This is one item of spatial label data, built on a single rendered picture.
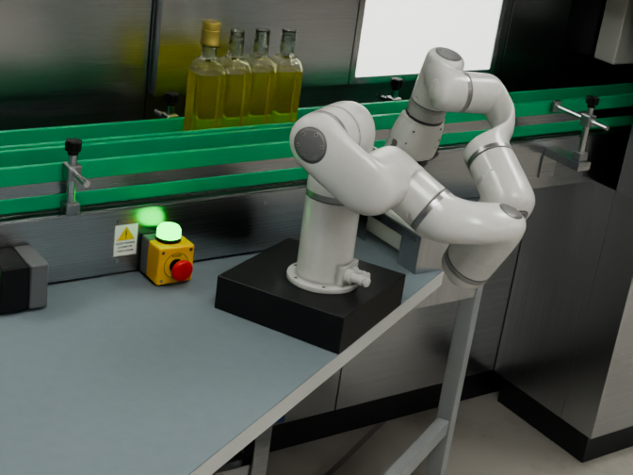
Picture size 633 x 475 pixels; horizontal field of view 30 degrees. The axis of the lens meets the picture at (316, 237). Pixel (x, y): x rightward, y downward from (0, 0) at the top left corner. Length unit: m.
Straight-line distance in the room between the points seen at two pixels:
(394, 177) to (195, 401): 0.46
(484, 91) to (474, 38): 0.63
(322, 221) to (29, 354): 0.51
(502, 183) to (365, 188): 0.29
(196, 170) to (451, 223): 0.51
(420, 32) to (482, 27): 0.19
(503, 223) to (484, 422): 1.50
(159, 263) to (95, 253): 0.11
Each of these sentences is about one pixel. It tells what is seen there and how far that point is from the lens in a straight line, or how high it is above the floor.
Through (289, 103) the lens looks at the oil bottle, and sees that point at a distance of 2.33.
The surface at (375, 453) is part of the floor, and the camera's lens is 3.09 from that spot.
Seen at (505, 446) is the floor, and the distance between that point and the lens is 3.24.
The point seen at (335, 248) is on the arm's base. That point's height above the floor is 0.89.
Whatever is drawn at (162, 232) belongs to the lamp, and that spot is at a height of 0.85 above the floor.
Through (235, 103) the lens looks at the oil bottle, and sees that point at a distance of 2.26.
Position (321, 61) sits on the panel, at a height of 1.04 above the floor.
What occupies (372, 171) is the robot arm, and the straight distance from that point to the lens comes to 1.82.
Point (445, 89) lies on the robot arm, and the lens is 2.14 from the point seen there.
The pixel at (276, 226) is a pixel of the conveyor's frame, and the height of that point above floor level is 0.80.
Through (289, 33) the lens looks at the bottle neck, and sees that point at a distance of 2.30.
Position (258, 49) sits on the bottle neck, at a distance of 2.28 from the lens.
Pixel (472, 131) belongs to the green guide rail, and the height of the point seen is 0.91.
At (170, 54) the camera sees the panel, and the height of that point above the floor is 1.07.
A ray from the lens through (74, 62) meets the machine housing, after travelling 2.29.
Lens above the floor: 1.67
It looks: 23 degrees down
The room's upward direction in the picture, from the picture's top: 8 degrees clockwise
